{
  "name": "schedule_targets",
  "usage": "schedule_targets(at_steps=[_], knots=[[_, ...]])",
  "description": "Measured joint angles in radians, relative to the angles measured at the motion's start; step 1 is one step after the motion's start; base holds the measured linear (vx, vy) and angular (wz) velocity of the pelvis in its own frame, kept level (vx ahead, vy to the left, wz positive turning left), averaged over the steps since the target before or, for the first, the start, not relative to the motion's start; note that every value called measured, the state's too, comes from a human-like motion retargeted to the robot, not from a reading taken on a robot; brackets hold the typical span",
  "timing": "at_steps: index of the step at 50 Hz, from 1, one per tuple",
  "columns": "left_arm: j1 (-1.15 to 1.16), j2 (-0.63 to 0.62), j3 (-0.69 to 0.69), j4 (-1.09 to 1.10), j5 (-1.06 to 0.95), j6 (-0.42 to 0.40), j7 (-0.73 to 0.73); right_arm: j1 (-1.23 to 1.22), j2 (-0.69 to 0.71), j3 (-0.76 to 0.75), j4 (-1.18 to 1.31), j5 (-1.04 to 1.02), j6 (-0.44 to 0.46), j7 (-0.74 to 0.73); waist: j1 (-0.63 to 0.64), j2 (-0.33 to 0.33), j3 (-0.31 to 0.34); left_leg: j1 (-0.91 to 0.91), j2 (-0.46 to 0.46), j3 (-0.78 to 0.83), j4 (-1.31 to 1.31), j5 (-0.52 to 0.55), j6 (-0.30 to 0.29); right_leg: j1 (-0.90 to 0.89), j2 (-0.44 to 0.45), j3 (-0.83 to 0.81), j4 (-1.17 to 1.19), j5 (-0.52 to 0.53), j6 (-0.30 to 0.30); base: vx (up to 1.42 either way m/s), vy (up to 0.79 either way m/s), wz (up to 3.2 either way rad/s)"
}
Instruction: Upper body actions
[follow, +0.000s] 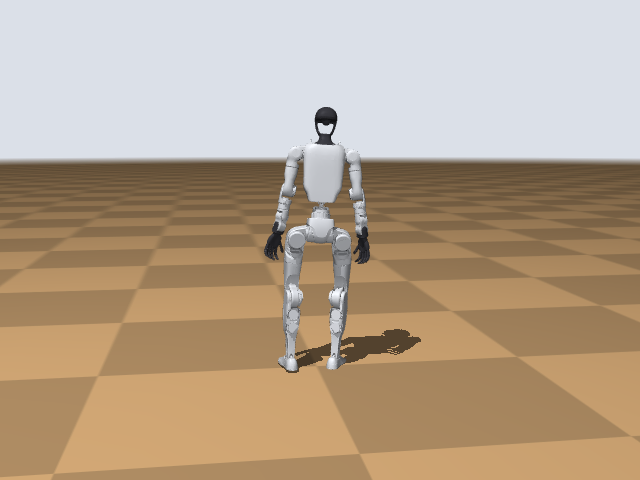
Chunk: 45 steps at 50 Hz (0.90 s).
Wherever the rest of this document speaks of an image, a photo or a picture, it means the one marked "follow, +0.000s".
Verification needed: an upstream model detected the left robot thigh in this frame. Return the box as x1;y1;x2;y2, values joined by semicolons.
284;225;308;308

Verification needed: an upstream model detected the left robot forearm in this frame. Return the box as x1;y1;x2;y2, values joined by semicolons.
273;183;292;232

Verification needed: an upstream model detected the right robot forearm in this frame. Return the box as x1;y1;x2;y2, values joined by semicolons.
353;188;368;235

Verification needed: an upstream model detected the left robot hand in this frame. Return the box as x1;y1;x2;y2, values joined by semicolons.
264;221;284;260

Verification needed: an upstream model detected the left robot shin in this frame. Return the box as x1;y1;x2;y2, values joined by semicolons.
283;290;300;359

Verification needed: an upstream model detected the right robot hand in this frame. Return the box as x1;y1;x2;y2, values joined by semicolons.
353;227;370;264

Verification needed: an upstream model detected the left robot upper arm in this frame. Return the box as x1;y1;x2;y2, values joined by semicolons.
282;146;306;197

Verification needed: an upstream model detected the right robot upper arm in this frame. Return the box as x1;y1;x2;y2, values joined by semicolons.
344;148;363;201

